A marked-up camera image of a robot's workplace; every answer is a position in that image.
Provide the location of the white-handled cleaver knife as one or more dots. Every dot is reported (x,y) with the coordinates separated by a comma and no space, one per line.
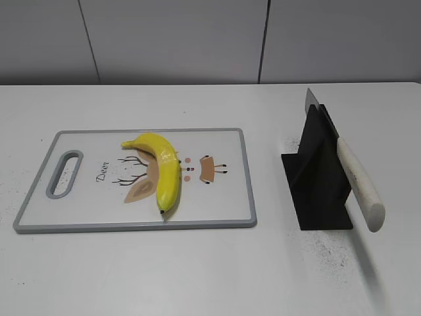
(368,198)

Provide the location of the black knife stand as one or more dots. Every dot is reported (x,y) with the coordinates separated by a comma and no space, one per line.
(317,181)

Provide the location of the yellow plastic banana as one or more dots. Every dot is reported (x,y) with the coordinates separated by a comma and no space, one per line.
(168,185)

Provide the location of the white grey-rimmed cutting board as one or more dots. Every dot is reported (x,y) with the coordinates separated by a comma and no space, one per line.
(89,183)

